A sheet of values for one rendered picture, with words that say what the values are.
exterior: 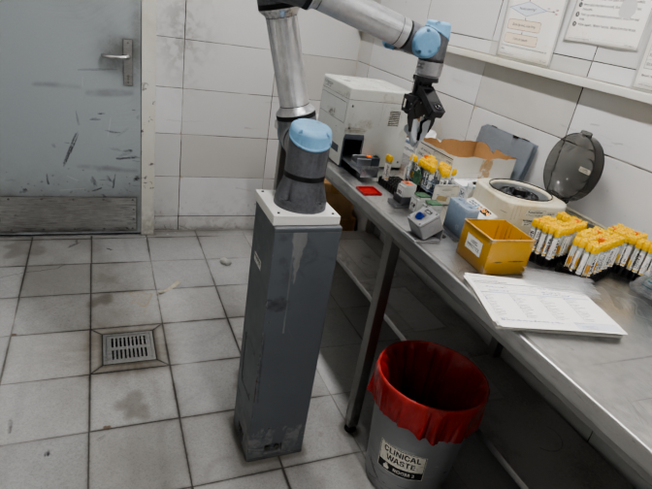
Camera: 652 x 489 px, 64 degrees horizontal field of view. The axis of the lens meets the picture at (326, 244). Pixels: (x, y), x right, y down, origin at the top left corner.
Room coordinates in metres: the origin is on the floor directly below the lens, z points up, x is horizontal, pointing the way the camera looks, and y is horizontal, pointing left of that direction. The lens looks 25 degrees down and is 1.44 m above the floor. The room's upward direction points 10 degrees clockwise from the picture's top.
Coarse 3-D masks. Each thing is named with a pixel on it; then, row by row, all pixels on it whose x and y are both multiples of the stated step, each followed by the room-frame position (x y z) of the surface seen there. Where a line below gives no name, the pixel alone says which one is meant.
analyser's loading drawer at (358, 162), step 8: (344, 160) 1.91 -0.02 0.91; (352, 160) 1.86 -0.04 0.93; (360, 160) 1.83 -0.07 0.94; (368, 160) 1.84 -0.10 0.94; (360, 168) 1.81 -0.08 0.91; (368, 168) 1.78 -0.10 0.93; (376, 168) 1.80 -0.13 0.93; (360, 176) 1.77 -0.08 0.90; (368, 176) 1.78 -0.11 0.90; (376, 176) 1.80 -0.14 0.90
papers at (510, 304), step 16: (480, 288) 1.08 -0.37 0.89; (496, 288) 1.09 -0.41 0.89; (512, 288) 1.11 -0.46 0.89; (528, 288) 1.12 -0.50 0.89; (544, 288) 1.14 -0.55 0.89; (480, 304) 1.03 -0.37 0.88; (496, 304) 1.02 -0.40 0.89; (512, 304) 1.03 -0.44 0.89; (528, 304) 1.04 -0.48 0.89; (544, 304) 1.06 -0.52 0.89; (560, 304) 1.07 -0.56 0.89; (576, 304) 1.09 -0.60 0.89; (592, 304) 1.10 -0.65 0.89; (496, 320) 0.95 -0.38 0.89; (512, 320) 0.96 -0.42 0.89; (528, 320) 0.97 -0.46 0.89; (544, 320) 0.98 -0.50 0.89; (560, 320) 0.99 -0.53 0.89; (576, 320) 1.01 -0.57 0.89; (592, 320) 1.02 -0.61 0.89; (608, 320) 1.03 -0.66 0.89; (592, 336) 0.98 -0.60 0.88; (608, 336) 0.98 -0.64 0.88
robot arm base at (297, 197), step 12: (288, 180) 1.35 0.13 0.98; (300, 180) 1.33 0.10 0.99; (312, 180) 1.34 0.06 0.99; (276, 192) 1.37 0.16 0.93; (288, 192) 1.34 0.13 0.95; (300, 192) 1.33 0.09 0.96; (312, 192) 1.34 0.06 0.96; (324, 192) 1.38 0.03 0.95; (276, 204) 1.35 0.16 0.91; (288, 204) 1.32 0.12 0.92; (300, 204) 1.32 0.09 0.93; (312, 204) 1.33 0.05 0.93; (324, 204) 1.37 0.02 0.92
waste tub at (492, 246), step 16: (464, 224) 1.30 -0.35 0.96; (480, 224) 1.32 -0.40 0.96; (496, 224) 1.34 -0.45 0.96; (512, 224) 1.32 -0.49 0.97; (464, 240) 1.28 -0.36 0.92; (480, 240) 1.22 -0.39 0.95; (496, 240) 1.19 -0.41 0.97; (512, 240) 1.21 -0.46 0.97; (528, 240) 1.22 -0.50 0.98; (464, 256) 1.26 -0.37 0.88; (480, 256) 1.20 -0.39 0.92; (496, 256) 1.19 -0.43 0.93; (512, 256) 1.21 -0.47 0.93; (528, 256) 1.23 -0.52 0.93; (480, 272) 1.19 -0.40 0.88; (496, 272) 1.20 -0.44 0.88; (512, 272) 1.22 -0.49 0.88
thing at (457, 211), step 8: (456, 200) 1.45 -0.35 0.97; (464, 200) 1.46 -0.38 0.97; (448, 208) 1.46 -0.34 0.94; (456, 208) 1.43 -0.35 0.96; (464, 208) 1.39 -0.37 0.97; (472, 208) 1.40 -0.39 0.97; (448, 216) 1.45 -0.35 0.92; (456, 216) 1.42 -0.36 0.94; (464, 216) 1.38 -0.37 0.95; (472, 216) 1.38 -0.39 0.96; (448, 224) 1.44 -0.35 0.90; (456, 224) 1.41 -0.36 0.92; (448, 232) 1.41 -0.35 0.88; (456, 232) 1.40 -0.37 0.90; (456, 240) 1.37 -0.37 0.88
